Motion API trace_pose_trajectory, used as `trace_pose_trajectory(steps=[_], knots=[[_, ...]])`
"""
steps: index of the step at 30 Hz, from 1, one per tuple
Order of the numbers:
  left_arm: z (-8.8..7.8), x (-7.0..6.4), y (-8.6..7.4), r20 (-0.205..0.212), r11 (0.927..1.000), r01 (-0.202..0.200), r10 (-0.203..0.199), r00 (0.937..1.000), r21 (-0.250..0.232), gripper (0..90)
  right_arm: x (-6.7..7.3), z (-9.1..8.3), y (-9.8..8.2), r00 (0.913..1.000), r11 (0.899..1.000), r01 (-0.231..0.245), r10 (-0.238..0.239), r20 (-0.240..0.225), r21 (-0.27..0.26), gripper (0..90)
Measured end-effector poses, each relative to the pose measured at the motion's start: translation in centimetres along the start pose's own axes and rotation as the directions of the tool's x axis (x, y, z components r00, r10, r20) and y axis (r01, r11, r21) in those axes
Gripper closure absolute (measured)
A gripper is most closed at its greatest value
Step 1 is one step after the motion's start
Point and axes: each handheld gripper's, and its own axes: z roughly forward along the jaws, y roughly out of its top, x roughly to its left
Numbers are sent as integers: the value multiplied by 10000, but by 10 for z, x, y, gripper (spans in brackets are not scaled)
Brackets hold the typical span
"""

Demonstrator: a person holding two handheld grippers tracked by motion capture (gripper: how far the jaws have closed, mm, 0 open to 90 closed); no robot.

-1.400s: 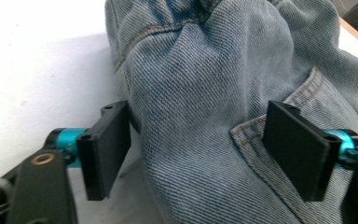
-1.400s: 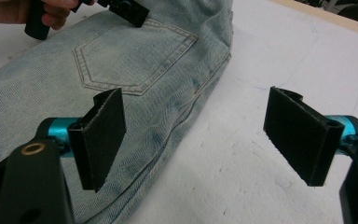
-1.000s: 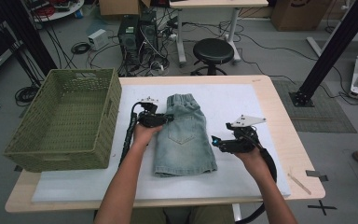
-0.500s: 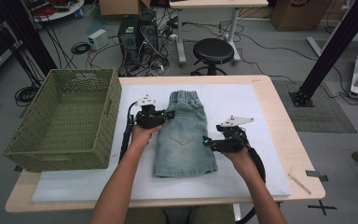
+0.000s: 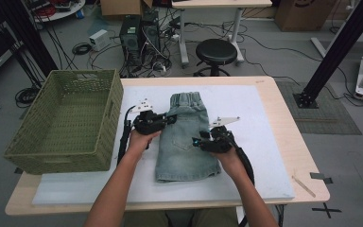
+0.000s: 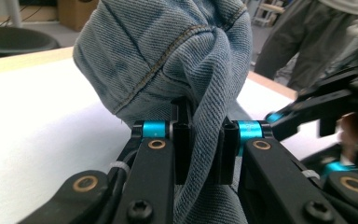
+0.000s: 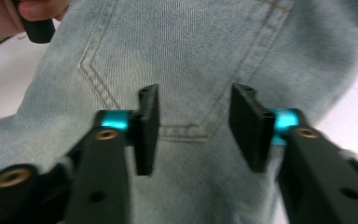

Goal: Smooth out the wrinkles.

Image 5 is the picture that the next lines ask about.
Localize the person's olive trousers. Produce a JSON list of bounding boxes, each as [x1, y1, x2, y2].
[[122, 207, 240, 227]]

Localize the light blue denim skirt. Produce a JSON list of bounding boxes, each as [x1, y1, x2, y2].
[[154, 91, 222, 183]]

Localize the thin wooden stick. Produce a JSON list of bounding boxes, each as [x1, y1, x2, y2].
[[291, 174, 317, 199]]

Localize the round white table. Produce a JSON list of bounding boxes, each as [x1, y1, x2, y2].
[[25, 0, 87, 23]]

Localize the black round stool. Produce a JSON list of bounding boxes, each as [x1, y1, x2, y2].
[[192, 38, 239, 78]]

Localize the white-legged desk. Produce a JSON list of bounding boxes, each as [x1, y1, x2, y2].
[[171, 0, 273, 69]]

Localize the small cardboard box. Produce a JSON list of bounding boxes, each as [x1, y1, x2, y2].
[[99, 0, 154, 17]]

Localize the black tape piece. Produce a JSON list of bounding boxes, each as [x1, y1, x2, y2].
[[309, 171, 334, 185]]

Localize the black tape cross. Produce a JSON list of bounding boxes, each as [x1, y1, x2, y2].
[[311, 202, 342, 219]]

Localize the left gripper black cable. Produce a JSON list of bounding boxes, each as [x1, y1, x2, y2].
[[116, 105, 137, 166]]

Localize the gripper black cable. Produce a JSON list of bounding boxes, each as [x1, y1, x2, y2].
[[116, 105, 137, 166], [230, 138, 256, 187]]

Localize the grey floor mat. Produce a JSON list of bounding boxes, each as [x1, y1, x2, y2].
[[275, 80, 363, 136]]

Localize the white foam mat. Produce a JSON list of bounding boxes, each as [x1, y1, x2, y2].
[[31, 84, 296, 206]]

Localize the person's left hand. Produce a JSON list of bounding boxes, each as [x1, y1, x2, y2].
[[126, 129, 163, 162]]

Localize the small black cable coil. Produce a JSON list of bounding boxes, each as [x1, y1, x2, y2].
[[71, 42, 93, 56]]

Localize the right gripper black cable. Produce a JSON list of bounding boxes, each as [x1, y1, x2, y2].
[[230, 138, 256, 187]]

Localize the black metal post with base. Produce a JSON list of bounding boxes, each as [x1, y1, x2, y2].
[[292, 0, 363, 110]]

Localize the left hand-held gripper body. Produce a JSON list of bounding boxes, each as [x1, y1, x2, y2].
[[129, 97, 168, 136]]

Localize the tangle of black cables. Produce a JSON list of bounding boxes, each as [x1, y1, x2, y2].
[[88, 9, 183, 79]]

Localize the light wooden table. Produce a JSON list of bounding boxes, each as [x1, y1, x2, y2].
[[5, 75, 331, 217]]

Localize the black computer tower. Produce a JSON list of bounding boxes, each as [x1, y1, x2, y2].
[[141, 10, 163, 55], [119, 14, 143, 69]]

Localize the green woven basket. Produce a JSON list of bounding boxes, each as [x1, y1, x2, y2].
[[3, 69, 125, 175]]

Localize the large cardboard box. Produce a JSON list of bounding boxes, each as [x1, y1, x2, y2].
[[273, 0, 338, 32]]

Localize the white box device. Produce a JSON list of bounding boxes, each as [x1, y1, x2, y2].
[[89, 28, 111, 52]]

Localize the person's right hand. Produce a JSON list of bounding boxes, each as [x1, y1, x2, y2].
[[209, 146, 249, 178]]

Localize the large black cable coil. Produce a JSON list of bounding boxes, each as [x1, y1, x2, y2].
[[14, 86, 42, 109]]

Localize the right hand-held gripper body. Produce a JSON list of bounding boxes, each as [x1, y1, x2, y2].
[[201, 116, 241, 154]]

